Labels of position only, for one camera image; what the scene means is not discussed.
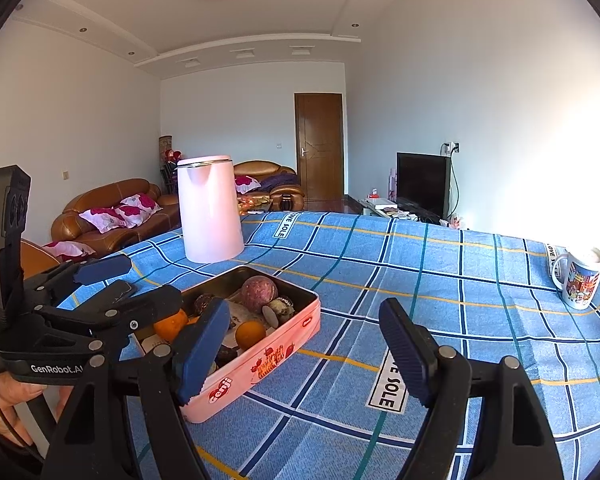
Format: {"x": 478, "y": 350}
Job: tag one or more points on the person's left hand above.
{"x": 10, "y": 405}

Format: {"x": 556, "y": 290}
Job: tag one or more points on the pink bag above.
{"x": 393, "y": 184}

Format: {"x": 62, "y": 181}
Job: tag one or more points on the pink electric kettle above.
{"x": 210, "y": 210}

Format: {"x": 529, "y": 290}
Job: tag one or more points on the pink tin box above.
{"x": 275, "y": 360}

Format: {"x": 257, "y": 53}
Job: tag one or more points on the brown wooden door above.
{"x": 320, "y": 145}

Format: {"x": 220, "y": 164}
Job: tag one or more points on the small pink floral pillow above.
{"x": 246, "y": 184}

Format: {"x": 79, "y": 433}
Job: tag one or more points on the printed white mug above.
{"x": 580, "y": 285}

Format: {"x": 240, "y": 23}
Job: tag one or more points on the small brown fruit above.
{"x": 268, "y": 316}

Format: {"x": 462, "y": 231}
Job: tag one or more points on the large purple fruit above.
{"x": 259, "y": 291}

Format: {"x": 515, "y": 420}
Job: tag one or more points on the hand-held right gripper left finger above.
{"x": 205, "y": 350}

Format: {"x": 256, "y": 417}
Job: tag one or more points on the brown leather armchair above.
{"x": 260, "y": 166}

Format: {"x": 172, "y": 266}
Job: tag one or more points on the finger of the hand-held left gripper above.
{"x": 150, "y": 305}
{"x": 105, "y": 267}

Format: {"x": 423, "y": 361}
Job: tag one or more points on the red flowers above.
{"x": 174, "y": 156}

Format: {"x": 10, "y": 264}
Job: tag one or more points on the wall outlet with plug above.
{"x": 450, "y": 147}

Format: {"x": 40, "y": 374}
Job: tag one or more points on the tall patterned vase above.
{"x": 165, "y": 146}

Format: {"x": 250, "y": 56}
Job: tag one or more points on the brown leather chair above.
{"x": 35, "y": 260}

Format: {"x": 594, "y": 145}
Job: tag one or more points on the white flat box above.
{"x": 380, "y": 202}

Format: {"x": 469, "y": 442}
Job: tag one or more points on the orange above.
{"x": 172, "y": 325}
{"x": 250, "y": 335}

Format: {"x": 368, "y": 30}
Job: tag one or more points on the dark brown round fruit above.
{"x": 204, "y": 304}

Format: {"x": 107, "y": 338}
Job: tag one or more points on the purple cloth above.
{"x": 280, "y": 181}

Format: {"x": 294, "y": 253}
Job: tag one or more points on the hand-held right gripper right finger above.
{"x": 405, "y": 350}

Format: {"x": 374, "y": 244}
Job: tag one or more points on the pink floral cushion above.
{"x": 70, "y": 248}

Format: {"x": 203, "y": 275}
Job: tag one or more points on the black television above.
{"x": 422, "y": 185}

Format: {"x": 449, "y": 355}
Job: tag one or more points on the blue plaid tablecloth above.
{"x": 480, "y": 350}

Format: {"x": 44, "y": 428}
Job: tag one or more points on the television stand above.
{"x": 405, "y": 210}

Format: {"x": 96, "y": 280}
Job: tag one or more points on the brown leather sofa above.
{"x": 100, "y": 192}

